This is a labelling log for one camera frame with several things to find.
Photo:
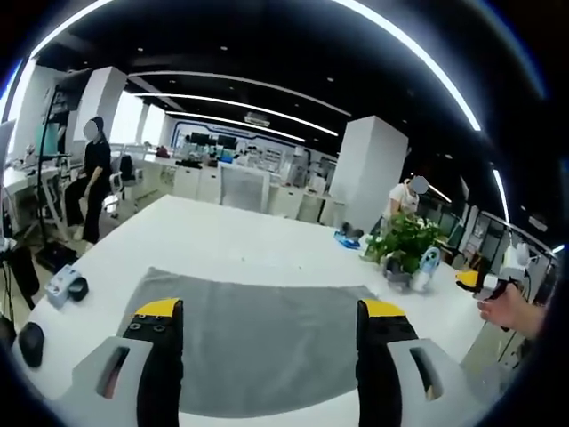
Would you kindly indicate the white mesh chair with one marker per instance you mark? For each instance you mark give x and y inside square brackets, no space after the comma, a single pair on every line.
[242,187]

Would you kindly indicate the blue tray with dark object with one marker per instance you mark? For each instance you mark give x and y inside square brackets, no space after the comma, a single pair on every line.
[349,238]

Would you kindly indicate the white office chair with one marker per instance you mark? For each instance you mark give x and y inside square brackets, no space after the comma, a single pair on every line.
[122,180]

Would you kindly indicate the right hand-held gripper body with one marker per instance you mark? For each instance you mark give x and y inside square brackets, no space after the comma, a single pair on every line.
[500,284]

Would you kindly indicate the white table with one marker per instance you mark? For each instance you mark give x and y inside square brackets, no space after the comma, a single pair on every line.
[249,240]

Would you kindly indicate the black stand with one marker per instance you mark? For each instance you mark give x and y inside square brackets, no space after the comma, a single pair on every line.
[46,178]

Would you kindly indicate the black computer mouse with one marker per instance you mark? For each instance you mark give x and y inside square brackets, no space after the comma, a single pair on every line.
[31,343]

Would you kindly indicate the white square pillar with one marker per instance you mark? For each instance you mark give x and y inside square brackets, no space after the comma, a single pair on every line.
[371,171]

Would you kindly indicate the green potted plant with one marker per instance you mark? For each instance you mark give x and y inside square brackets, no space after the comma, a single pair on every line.
[406,242]

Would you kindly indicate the grey towel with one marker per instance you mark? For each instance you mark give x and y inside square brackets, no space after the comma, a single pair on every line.
[271,342]

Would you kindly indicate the light blue bottle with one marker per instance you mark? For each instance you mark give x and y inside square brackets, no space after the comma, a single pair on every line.
[429,267]

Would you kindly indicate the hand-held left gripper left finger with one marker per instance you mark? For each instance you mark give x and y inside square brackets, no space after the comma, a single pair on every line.
[133,356]

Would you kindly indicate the person's right hand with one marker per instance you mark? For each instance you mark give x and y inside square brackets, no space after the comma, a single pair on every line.
[511,309]

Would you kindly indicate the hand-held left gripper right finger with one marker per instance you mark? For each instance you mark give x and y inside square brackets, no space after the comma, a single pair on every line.
[400,356]

